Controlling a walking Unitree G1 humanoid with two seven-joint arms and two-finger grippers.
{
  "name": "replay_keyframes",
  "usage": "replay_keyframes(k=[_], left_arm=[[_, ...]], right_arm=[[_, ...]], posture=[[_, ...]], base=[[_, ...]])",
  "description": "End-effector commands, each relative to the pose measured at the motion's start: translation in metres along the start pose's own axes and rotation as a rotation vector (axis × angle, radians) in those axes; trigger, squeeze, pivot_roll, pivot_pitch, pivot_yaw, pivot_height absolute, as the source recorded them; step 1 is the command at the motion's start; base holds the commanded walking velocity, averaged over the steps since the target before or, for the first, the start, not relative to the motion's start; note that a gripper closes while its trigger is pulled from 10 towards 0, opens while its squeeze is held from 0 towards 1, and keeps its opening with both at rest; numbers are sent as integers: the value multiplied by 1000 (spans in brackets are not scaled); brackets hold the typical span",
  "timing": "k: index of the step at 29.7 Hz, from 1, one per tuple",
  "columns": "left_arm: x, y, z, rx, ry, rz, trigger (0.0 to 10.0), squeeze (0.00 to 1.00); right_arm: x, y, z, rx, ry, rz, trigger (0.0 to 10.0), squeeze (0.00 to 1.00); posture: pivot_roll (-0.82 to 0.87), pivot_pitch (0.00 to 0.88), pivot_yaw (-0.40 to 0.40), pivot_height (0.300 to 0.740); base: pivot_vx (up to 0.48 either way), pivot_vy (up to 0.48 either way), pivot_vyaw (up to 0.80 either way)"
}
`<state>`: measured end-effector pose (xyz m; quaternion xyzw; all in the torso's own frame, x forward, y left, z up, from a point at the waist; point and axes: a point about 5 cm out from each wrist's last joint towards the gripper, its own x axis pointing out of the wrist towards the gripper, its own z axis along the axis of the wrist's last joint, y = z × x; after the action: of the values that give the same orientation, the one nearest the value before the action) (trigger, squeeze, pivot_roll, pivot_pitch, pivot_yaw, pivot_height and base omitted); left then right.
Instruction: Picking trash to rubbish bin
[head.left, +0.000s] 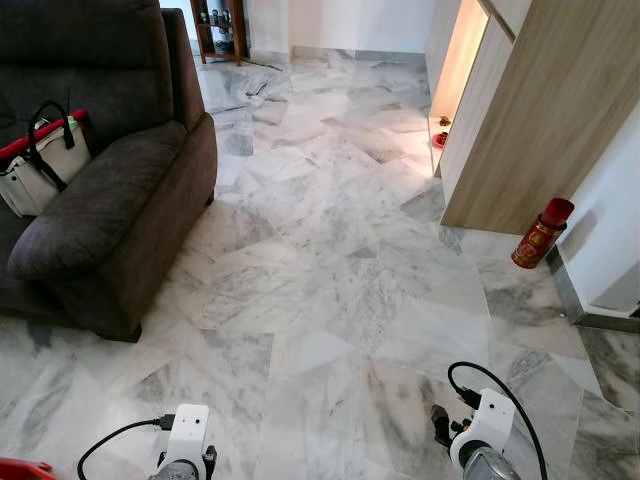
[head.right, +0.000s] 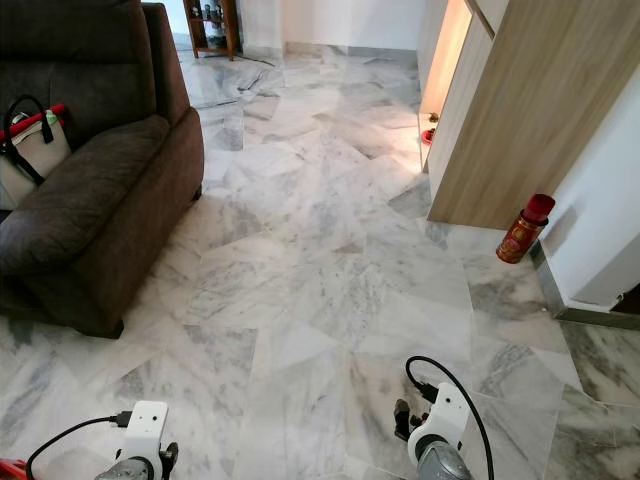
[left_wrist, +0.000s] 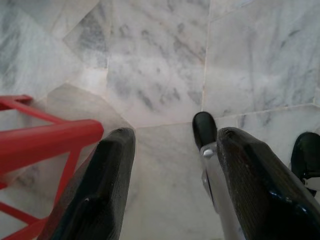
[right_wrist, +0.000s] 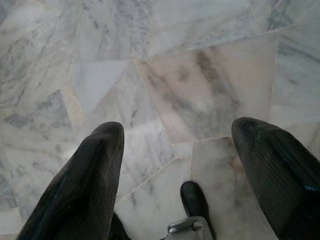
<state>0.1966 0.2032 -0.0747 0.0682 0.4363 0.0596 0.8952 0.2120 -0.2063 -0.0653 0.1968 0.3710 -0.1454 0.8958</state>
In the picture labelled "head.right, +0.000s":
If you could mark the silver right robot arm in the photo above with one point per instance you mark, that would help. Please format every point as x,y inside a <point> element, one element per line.
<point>445,465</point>

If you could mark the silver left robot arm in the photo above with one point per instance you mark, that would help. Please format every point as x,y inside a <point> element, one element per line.
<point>130,472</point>

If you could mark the red plastic item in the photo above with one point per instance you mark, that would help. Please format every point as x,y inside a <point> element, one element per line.
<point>10,472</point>

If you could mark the grey metal floor strip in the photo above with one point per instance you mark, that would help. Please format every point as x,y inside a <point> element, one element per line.
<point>552,285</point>

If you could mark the red gold tin canister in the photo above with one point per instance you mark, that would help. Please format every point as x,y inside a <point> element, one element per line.
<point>520,238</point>

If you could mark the dark brown fabric sofa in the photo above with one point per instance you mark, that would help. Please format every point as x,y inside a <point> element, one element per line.
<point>100,200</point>

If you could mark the small red bowl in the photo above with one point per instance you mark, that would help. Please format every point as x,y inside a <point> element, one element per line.
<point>427,137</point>

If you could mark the light wood cabinet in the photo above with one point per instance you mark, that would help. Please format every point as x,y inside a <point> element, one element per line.
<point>530,110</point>

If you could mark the red cloth in handbag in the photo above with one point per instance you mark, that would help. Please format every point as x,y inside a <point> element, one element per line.
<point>50,112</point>

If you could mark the brown wooden shelf rack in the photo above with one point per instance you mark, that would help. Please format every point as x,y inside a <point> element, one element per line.
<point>232,30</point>

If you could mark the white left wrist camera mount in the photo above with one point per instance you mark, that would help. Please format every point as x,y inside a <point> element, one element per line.
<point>145,430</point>

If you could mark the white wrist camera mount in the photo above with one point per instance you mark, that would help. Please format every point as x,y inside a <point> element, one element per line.
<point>145,430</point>
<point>450,410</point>

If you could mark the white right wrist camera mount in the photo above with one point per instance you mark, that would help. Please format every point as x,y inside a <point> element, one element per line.
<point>450,410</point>

